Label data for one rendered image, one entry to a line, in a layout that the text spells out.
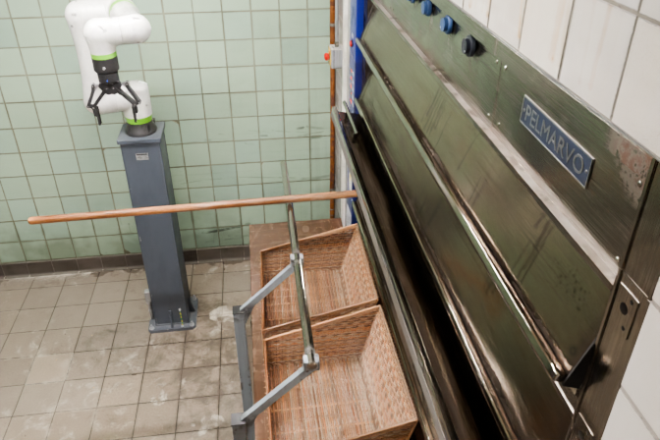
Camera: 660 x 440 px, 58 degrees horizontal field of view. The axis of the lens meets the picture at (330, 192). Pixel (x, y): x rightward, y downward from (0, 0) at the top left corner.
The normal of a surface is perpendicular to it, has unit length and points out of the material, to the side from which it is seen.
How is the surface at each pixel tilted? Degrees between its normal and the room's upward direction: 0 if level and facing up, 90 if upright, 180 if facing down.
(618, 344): 90
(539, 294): 70
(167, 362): 0
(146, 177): 90
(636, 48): 90
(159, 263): 90
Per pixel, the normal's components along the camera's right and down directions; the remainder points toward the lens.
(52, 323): 0.00, -0.86
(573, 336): -0.93, -0.23
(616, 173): -0.99, 0.07
